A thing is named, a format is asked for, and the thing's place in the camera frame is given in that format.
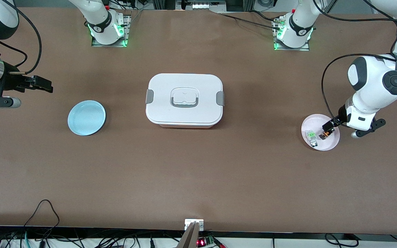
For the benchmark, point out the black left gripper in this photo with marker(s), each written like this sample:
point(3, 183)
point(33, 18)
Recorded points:
point(342, 112)

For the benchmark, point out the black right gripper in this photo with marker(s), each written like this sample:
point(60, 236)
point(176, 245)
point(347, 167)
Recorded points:
point(11, 82)

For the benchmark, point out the orange and black switch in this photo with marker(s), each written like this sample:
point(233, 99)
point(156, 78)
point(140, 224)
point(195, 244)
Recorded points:
point(323, 136)

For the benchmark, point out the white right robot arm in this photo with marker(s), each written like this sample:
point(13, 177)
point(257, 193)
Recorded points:
point(98, 17)

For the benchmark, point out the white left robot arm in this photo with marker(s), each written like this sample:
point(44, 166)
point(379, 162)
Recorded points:
point(374, 79)

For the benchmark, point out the pale pink round plate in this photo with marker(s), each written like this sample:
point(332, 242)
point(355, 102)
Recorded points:
point(314, 122)

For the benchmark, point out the light blue round plate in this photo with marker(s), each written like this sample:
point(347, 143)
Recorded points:
point(86, 117)

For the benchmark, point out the white lidded lunch box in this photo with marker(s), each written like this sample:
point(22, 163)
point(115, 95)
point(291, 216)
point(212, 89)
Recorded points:
point(184, 113)

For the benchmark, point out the circuit board with red display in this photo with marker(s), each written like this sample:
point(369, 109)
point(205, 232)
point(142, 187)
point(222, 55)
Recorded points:
point(205, 241)

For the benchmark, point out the aluminium profile bar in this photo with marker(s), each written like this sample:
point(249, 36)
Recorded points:
point(189, 237)

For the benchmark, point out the green and grey switch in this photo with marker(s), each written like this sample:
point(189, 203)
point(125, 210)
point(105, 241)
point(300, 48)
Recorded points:
point(311, 137)

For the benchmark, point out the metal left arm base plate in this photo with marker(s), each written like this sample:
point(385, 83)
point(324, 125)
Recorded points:
point(305, 49)

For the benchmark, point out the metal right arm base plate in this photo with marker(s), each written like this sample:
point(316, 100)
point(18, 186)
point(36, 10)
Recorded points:
point(128, 27)

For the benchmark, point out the small white mounting bracket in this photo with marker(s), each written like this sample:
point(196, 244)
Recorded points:
point(194, 223)

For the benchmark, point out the aluminium frame structure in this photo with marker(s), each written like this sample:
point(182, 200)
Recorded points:
point(202, 4)

